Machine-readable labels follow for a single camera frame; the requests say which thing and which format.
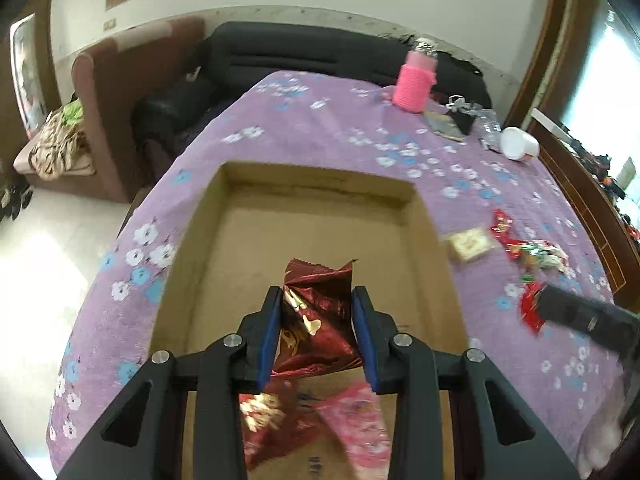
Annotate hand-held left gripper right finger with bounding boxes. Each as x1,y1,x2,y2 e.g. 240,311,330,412
352,286,591,480

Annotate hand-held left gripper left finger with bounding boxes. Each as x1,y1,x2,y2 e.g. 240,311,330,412
57,286,282,480

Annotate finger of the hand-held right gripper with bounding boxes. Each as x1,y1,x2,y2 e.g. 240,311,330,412
537,285,626,351

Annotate glossy red snack packet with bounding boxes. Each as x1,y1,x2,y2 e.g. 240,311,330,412
520,282,549,335

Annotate dark red gold snack packet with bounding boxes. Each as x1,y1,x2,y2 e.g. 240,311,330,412
239,392,303,473
270,257,363,380

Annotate red snack packet green label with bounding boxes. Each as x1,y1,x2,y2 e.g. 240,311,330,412
502,239,548,262

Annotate pink snack packet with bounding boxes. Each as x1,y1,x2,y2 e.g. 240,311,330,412
317,382,393,480

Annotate bright red snack packet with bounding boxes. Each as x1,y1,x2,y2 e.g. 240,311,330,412
491,209,517,242

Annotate shallow cardboard box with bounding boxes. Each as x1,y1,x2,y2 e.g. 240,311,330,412
148,161,473,480

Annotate beige snack packet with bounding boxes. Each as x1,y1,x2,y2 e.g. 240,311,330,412
446,228,495,262

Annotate person's right hand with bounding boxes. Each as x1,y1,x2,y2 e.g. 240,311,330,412
576,410,626,480

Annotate green white wrapped candy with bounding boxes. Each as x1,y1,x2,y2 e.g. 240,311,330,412
522,245,570,283

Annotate dark cluttered trinkets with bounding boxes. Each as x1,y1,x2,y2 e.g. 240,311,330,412
565,130,640,246

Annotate white cup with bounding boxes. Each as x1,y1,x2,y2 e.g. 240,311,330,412
500,126,540,162

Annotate clear plastic bottle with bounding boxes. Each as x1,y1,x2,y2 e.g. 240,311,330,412
470,106,503,153

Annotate purple floral blanket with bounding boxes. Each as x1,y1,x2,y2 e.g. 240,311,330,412
45,70,631,480

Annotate black binder clip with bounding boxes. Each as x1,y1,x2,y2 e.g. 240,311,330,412
446,94,477,136

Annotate small grey packet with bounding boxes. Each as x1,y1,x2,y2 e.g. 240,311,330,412
425,110,466,142

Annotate bright glass pane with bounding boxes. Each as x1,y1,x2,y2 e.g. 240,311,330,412
560,0,640,201

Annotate wooden cabinet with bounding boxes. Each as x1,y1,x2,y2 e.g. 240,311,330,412
502,0,640,311

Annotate pink sleeved bottle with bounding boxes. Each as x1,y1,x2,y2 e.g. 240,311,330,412
392,37,440,112

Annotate patterned beige cloth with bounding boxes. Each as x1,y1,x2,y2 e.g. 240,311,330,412
27,109,96,182

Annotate brown armchair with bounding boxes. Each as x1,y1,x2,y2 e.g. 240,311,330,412
12,15,206,204

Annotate black sofa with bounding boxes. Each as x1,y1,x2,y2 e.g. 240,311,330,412
132,21,493,171

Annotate dark shoes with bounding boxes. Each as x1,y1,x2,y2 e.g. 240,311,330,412
0,184,32,222

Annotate framed wall mirror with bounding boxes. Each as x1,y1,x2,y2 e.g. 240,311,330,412
9,12,49,137

